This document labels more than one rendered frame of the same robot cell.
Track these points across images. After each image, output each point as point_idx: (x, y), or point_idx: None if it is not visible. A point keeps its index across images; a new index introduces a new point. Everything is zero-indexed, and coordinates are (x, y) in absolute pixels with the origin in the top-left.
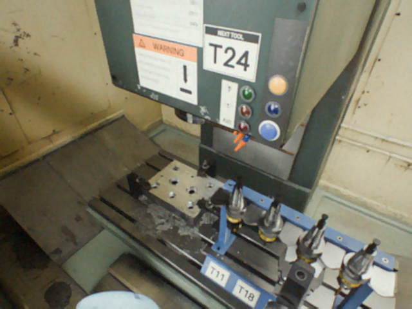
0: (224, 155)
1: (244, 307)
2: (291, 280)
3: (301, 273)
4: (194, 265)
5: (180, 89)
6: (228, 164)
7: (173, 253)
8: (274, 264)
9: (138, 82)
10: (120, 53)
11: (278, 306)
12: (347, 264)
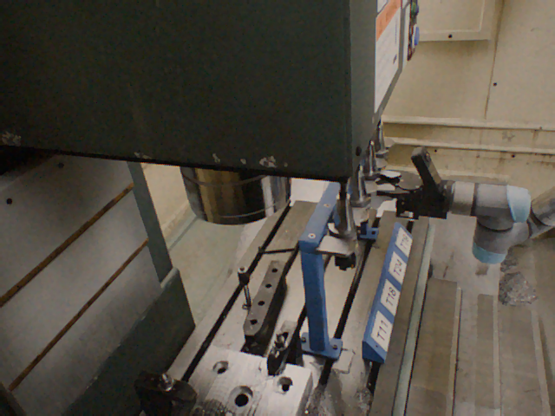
0: (63, 414)
1: (401, 305)
2: (429, 167)
3: (427, 153)
4: (369, 386)
5: (393, 61)
6: (82, 413)
7: (371, 415)
8: (328, 285)
9: (373, 113)
10: (365, 80)
11: (449, 186)
12: (380, 152)
